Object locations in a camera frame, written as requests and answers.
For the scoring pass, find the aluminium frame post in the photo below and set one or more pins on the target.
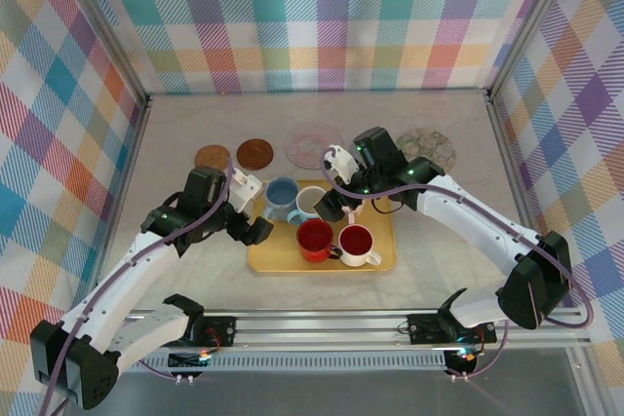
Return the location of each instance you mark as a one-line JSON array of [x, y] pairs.
[[532, 21], [105, 21]]

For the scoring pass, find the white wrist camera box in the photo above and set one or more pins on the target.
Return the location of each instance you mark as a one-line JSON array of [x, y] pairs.
[[343, 165], [245, 188]]

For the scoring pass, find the yellow rectangular tray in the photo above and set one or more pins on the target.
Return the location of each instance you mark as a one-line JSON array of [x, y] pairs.
[[278, 255]]

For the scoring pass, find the round pink unicorn coaster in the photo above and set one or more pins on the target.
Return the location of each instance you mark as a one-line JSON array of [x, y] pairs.
[[304, 145]]

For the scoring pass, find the aluminium side rail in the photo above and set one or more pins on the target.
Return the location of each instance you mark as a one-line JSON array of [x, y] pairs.
[[137, 124], [507, 143]]

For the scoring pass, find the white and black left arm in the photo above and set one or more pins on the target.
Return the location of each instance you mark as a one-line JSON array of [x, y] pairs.
[[127, 279]]

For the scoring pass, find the round light brown coaster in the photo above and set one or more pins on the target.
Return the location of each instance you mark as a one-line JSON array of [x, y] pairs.
[[212, 157]]

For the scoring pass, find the white mug red inside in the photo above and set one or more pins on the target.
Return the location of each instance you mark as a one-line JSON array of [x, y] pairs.
[[357, 243]]

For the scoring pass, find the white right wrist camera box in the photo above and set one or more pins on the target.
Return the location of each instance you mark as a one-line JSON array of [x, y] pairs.
[[343, 165]]

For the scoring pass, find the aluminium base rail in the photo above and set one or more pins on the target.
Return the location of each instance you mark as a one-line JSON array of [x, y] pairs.
[[317, 333]]

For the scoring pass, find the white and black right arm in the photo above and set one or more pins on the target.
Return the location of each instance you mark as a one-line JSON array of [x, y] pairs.
[[468, 214]]

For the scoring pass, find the white mug grey inside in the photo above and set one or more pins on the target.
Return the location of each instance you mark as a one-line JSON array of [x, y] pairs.
[[308, 201]]

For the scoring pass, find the light blue mug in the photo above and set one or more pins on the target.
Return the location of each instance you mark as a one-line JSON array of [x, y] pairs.
[[282, 194]]

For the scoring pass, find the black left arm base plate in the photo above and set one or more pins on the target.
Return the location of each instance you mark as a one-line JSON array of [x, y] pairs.
[[224, 333]]

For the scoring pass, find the circuit board with lights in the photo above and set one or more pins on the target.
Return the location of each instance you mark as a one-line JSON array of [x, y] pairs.
[[187, 360], [463, 360]]

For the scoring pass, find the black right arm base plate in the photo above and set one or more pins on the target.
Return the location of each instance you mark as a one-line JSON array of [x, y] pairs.
[[424, 330]]

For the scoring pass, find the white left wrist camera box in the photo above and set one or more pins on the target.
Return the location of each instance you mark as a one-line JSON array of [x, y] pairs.
[[245, 188]]

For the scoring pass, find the round dark brown coaster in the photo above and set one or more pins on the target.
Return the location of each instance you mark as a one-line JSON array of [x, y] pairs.
[[254, 153]]

